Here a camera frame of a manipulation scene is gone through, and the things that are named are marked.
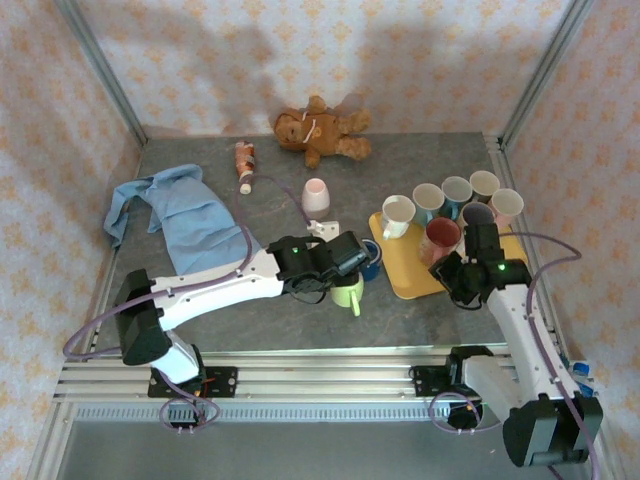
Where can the pink white tumbler cup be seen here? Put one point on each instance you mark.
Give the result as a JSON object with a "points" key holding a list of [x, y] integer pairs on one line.
{"points": [[316, 197]]}

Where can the brown teddy bear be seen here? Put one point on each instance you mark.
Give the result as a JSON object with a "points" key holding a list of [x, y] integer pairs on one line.
{"points": [[325, 132]]}

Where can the aluminium side rail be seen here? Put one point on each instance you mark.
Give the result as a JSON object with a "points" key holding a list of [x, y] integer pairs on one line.
{"points": [[497, 145], [47, 445]]}

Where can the clear plastic water bottle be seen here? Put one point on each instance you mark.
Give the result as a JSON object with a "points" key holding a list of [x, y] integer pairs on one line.
{"points": [[582, 370]]}

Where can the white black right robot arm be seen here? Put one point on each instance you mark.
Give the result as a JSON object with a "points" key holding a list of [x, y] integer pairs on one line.
{"points": [[525, 335]]}

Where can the light blue ceramic mug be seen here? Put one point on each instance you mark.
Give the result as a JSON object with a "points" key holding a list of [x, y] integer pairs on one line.
{"points": [[427, 197]]}

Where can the pink floral ceramic mug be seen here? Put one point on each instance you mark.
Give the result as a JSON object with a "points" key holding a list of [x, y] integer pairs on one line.
{"points": [[477, 214]]}

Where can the blue cloth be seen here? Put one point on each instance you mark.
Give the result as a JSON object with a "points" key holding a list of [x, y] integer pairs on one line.
{"points": [[200, 225]]}

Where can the aluminium frame post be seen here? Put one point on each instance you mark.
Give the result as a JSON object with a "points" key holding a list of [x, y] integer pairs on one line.
{"points": [[542, 75], [100, 70]]}

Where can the salmon pink ceramic mug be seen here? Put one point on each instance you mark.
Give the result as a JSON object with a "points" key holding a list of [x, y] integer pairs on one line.
{"points": [[440, 232]]}

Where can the grey ceramic mug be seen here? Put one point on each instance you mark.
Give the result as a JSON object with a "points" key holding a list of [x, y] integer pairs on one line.
{"points": [[484, 182]]}

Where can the teal blue ceramic mug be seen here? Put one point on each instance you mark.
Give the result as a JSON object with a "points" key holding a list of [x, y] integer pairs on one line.
{"points": [[456, 190]]}

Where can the navy blue ceramic mug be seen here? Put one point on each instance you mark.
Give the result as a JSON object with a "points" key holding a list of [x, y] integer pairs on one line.
{"points": [[372, 272]]}

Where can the yellow plastic tray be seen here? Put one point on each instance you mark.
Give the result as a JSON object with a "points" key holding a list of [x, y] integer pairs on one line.
{"points": [[400, 270]]}

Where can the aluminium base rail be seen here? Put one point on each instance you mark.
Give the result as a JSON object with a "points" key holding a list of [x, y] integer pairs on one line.
{"points": [[325, 377]]}

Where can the pale pink cream-lined mug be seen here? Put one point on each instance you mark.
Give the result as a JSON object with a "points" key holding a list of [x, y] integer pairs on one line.
{"points": [[507, 202]]}

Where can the cream white ceramic mug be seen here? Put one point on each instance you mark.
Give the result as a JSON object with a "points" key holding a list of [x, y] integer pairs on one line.
{"points": [[398, 207]]}

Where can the light green ceramic mug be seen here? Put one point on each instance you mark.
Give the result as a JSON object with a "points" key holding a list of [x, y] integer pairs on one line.
{"points": [[345, 297]]}

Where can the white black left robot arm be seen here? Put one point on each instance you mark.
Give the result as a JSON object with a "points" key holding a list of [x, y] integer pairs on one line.
{"points": [[215, 290]]}

